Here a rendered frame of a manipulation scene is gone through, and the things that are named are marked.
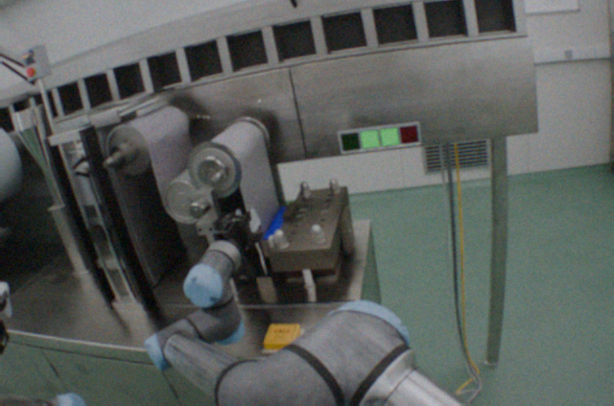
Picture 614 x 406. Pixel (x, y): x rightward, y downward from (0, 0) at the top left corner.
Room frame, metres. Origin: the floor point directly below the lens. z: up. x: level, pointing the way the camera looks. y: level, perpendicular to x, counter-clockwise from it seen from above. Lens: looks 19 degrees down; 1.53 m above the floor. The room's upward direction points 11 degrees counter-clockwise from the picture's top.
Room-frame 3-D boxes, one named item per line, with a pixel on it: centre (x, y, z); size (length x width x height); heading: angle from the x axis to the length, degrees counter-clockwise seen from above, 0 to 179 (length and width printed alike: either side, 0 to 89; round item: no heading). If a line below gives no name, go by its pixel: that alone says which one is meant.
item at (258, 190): (1.12, 0.13, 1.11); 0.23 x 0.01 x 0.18; 165
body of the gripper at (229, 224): (0.89, 0.19, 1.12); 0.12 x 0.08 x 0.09; 165
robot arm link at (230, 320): (0.72, 0.25, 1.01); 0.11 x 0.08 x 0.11; 128
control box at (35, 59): (1.19, 0.75, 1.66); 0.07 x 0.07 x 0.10; 75
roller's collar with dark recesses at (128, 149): (1.06, 0.47, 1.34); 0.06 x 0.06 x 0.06; 75
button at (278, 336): (0.75, 0.13, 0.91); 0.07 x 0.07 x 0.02; 75
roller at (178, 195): (1.17, 0.31, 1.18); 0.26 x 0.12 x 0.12; 165
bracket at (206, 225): (0.99, 0.27, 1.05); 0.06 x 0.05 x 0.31; 165
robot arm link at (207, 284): (0.73, 0.23, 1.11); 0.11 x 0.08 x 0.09; 165
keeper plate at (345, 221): (1.12, -0.09, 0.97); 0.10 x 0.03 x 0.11; 165
